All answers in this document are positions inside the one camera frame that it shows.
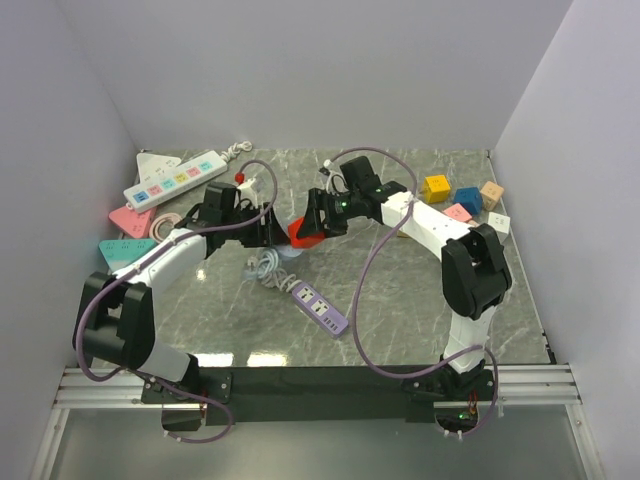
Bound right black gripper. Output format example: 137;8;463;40
296;187;361;241

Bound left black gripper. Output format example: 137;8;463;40
223;202;290;248

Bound red cube socket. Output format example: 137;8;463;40
287;217;326;251

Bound blue round socket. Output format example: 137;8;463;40
275;245;304;261

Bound purple power strip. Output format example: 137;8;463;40
291;282;349;339

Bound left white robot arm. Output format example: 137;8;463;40
73;182;289;402

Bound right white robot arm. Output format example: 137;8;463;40
288;155;512;399

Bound yellow cube socket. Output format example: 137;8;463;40
423;175;451;204

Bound pink triangle socket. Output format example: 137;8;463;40
108;206;156;239

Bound pink cube socket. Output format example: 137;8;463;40
443;203;473;223

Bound white triangle socket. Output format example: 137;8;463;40
136;151;182;183

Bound teal triangle socket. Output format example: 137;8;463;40
98;238;156;272

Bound blue cube socket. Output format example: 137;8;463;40
453;187;483;216

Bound tan cube socket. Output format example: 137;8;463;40
480;181;504;211

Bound white cube socket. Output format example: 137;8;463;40
487;211;511;244

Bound long white power strip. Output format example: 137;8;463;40
123;151;228;213

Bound black base crossbar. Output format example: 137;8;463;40
142;364;461;426

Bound white coiled strip cable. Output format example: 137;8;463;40
257;269;301;294

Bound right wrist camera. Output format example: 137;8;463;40
319;159;340;178

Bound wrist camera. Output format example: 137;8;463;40
237;176;265;203
319;159;340;178

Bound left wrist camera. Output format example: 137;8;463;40
237;176;265;203

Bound white braided cable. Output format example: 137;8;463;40
222;141;254;162

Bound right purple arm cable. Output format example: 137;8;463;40
322;146;500;439

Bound pink coiled cable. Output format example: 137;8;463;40
148;212;184;240

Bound aluminium frame rail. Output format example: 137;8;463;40
53;364;582;410

